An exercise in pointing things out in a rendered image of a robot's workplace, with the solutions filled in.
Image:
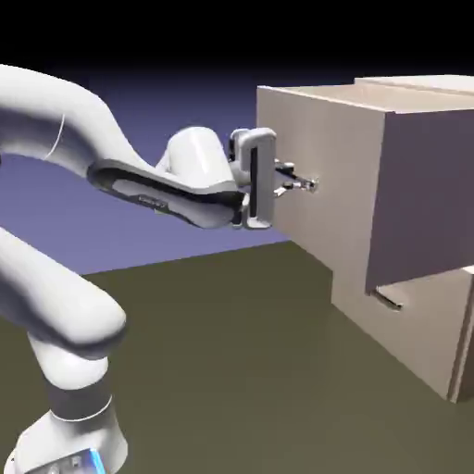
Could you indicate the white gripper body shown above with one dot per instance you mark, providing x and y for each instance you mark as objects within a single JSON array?
[{"x": 263, "y": 177}]

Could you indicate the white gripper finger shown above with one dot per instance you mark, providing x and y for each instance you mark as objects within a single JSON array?
[
  {"x": 284, "y": 166},
  {"x": 287, "y": 188}
]

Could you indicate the beige cabinet drawer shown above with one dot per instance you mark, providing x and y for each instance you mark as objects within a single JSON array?
[
  {"x": 326, "y": 148},
  {"x": 407, "y": 344}
]

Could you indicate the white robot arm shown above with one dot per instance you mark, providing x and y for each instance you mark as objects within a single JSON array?
[{"x": 55, "y": 111}]

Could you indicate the beige wooden cabinet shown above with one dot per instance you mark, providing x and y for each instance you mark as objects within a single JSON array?
[{"x": 467, "y": 351}]

